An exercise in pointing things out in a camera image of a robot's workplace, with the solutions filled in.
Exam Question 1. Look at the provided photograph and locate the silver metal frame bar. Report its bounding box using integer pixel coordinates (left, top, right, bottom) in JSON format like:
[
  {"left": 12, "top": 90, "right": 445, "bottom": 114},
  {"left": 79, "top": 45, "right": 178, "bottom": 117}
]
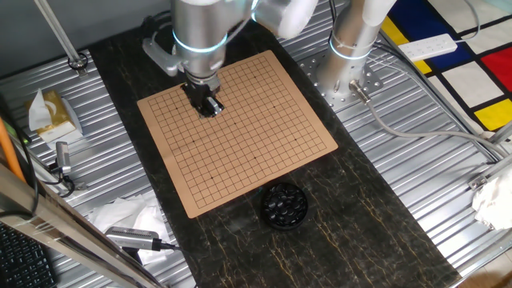
[{"left": 0, "top": 163, "right": 165, "bottom": 288}]

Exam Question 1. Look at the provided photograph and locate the pile of white tissues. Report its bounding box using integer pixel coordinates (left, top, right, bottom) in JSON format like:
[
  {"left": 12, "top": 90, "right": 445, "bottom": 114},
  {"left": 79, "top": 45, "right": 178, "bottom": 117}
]
[{"left": 86, "top": 194, "right": 172, "bottom": 243}]

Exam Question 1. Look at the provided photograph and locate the black and silver tool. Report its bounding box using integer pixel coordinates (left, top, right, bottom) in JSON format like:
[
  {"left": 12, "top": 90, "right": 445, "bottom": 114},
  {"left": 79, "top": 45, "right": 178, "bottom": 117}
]
[{"left": 50, "top": 141, "right": 87, "bottom": 192}]

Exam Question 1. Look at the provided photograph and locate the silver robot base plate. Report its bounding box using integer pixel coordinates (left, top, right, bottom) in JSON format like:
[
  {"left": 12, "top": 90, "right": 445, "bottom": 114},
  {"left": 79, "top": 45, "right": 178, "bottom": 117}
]
[{"left": 298, "top": 50, "right": 385, "bottom": 109}]

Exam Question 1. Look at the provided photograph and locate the crumpled white cloth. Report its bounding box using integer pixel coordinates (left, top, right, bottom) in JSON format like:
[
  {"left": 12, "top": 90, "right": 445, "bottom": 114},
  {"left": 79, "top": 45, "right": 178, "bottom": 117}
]
[{"left": 471, "top": 171, "right": 512, "bottom": 231}]

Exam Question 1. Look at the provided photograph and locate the black marble pattern mat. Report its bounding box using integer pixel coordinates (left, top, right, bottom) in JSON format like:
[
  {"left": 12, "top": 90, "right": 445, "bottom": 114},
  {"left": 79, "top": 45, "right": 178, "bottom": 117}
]
[{"left": 86, "top": 0, "right": 463, "bottom": 288}]

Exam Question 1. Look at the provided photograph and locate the black hub cable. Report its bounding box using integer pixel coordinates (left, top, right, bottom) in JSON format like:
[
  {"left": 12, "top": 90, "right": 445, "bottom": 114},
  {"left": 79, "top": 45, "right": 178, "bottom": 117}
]
[{"left": 151, "top": 238, "right": 185, "bottom": 254}]

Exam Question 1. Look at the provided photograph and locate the black keyboard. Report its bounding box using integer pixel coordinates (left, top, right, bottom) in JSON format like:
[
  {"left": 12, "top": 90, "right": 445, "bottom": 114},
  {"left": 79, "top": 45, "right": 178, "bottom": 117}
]
[{"left": 0, "top": 223, "right": 57, "bottom": 288}]

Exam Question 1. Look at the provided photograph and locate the white tissue sheet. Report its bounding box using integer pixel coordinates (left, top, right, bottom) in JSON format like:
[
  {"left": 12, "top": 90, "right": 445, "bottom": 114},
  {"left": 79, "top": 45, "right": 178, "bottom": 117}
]
[{"left": 134, "top": 248, "right": 178, "bottom": 267}]

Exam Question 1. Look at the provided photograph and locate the colourful block pattern cloth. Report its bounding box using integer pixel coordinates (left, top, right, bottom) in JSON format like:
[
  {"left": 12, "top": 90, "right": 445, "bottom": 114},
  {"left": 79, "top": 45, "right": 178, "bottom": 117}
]
[{"left": 379, "top": 0, "right": 512, "bottom": 133}]

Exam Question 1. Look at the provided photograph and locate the white power strip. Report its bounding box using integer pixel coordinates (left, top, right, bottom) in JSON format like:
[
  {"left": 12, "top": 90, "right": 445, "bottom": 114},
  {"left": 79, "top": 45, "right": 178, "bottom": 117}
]
[{"left": 398, "top": 33, "right": 459, "bottom": 63}]

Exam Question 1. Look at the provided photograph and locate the white power strip cable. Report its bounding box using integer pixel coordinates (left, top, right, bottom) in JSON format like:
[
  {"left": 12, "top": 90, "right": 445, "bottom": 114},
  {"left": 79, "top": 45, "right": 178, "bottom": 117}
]
[{"left": 454, "top": 0, "right": 482, "bottom": 44}]

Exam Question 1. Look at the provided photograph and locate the yellow tissue pack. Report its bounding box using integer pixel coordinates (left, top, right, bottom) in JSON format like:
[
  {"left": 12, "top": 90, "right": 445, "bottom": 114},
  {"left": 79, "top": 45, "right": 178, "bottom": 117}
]
[{"left": 24, "top": 88, "right": 84, "bottom": 144}]

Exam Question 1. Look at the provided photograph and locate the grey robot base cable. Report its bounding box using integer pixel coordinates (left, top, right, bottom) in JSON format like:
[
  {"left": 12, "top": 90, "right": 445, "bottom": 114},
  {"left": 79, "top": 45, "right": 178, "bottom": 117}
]
[{"left": 348, "top": 78, "right": 511, "bottom": 159}]

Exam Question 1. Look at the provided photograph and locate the aluminium profile with bracket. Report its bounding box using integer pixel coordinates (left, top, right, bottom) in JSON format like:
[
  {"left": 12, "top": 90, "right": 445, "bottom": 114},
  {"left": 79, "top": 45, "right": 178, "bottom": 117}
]
[{"left": 467, "top": 119, "right": 512, "bottom": 191}]

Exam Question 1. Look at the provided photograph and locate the tan go board mat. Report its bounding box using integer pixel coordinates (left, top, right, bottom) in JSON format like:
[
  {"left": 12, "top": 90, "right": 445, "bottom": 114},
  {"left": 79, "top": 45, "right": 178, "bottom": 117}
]
[{"left": 137, "top": 50, "right": 339, "bottom": 219}]

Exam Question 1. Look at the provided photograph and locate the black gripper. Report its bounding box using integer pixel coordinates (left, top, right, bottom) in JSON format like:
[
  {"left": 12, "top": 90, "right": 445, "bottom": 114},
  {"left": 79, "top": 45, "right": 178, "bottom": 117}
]
[{"left": 182, "top": 82, "right": 225, "bottom": 119}]

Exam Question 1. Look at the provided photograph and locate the black bowl of black stones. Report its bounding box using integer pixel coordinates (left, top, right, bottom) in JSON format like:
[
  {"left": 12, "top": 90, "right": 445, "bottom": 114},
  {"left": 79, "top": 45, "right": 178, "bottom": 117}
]
[{"left": 260, "top": 182, "right": 310, "bottom": 232}]

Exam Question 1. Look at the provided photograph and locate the silver pole with black ring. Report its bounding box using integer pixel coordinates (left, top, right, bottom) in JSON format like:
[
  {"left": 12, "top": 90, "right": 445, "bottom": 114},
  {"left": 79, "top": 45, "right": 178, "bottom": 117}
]
[{"left": 34, "top": 0, "right": 90, "bottom": 78}]

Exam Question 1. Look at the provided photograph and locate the grey usb hub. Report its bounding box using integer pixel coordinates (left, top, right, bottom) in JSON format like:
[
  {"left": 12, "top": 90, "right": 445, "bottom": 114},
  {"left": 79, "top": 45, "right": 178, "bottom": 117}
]
[{"left": 104, "top": 226, "right": 161, "bottom": 252}]

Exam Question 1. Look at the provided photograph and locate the orange stick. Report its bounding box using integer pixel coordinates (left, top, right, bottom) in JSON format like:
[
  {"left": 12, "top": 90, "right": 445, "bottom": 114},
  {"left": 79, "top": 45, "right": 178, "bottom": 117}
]
[{"left": 0, "top": 118, "right": 27, "bottom": 185}]

